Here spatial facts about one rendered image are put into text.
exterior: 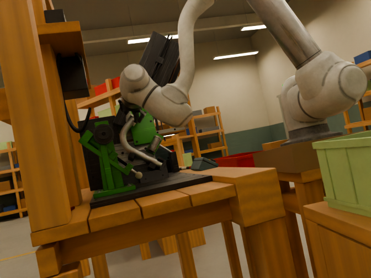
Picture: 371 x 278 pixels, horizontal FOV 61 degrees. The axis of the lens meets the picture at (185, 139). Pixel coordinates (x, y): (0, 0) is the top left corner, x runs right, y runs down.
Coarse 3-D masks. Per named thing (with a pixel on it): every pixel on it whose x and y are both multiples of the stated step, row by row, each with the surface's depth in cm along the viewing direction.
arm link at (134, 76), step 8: (136, 64) 109; (128, 72) 107; (136, 72) 107; (144, 72) 108; (120, 80) 110; (128, 80) 107; (136, 80) 107; (144, 80) 108; (152, 80) 114; (120, 88) 113; (128, 88) 109; (136, 88) 108; (144, 88) 110; (152, 88) 111; (128, 96) 113; (136, 96) 111; (144, 96) 111; (136, 104) 116; (144, 104) 112
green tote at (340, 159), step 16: (320, 144) 79; (336, 144) 73; (352, 144) 67; (368, 144) 63; (320, 160) 81; (336, 160) 74; (352, 160) 69; (368, 160) 64; (336, 176) 76; (352, 176) 70; (368, 176) 65; (336, 192) 77; (352, 192) 71; (368, 192) 66; (336, 208) 78; (352, 208) 72; (368, 208) 66
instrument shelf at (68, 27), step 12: (36, 24) 110; (48, 24) 111; (60, 24) 112; (72, 24) 113; (48, 36) 113; (60, 36) 115; (72, 36) 117; (60, 48) 126; (72, 48) 128; (84, 60) 146
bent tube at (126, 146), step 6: (126, 126) 145; (120, 132) 144; (126, 132) 145; (120, 138) 143; (126, 144) 142; (126, 150) 142; (132, 150) 142; (138, 156) 142; (144, 156) 142; (150, 162) 142; (156, 162) 142
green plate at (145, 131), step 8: (144, 120) 151; (152, 120) 152; (136, 128) 149; (144, 128) 150; (152, 128) 151; (136, 136) 148; (144, 136) 149; (152, 136) 149; (136, 144) 147; (144, 144) 148
